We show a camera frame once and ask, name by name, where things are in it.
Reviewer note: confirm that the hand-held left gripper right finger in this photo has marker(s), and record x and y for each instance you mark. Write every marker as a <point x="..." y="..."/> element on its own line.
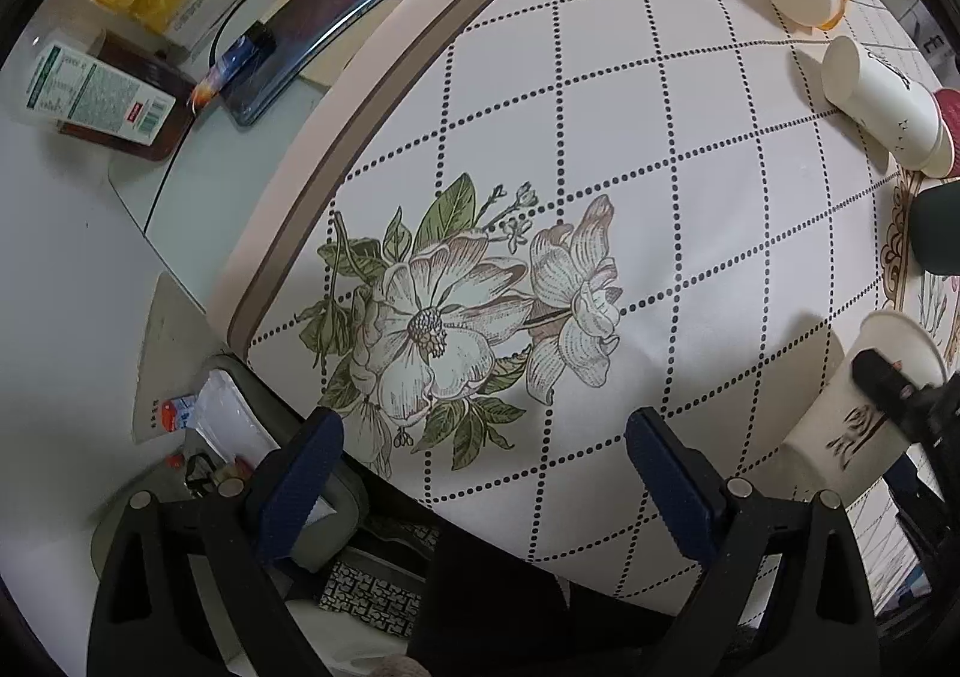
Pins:
<point x="669" y="489"/>

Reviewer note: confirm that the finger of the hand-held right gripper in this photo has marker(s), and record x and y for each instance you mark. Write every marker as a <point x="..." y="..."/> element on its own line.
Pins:
<point x="883" y="381"/>

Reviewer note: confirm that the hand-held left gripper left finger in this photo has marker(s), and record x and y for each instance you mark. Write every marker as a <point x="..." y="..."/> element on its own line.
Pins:
<point x="298" y="489"/>

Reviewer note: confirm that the white paper cup brown print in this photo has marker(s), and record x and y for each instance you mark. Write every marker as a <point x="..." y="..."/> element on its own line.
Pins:
<point x="847" y="422"/>

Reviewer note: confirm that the red paper cup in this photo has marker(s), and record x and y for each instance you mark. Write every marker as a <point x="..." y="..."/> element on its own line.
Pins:
<point x="951" y="125"/>

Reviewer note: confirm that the white paper cup black print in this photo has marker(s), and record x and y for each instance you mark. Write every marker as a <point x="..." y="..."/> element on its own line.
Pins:
<point x="881" y="95"/>

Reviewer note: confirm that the white plastic bag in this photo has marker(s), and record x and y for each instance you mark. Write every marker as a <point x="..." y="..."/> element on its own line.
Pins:
<point x="229" y="418"/>

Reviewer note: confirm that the ornate printed mat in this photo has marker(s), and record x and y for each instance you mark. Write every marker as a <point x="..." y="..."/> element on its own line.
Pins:
<point x="911" y="272"/>

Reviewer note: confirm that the black white patterned cloth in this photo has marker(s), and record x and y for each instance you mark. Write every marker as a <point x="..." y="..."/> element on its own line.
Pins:
<point x="367" y="593"/>

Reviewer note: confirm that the small red blue packet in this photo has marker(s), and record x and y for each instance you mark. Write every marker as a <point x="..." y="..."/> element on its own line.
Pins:
<point x="176" y="414"/>

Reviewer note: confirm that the dark round object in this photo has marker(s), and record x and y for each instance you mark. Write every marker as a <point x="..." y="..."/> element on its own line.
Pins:
<point x="937" y="227"/>

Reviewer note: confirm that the floral checked tablecloth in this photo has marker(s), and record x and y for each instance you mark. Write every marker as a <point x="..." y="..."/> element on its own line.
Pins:
<point x="600" y="197"/>

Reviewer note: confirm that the dark red flat box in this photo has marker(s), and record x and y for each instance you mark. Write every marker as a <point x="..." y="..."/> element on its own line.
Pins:
<point x="146" y="103"/>

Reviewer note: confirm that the blue orange lighter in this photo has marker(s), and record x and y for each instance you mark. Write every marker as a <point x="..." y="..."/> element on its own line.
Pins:
<point x="229" y="62"/>

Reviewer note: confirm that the green label white packet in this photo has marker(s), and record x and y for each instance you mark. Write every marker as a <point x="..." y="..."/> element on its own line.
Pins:
<point x="90" y="92"/>

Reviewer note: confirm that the purple smartphone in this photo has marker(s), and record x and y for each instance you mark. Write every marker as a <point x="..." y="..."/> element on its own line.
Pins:
<point x="322" y="28"/>

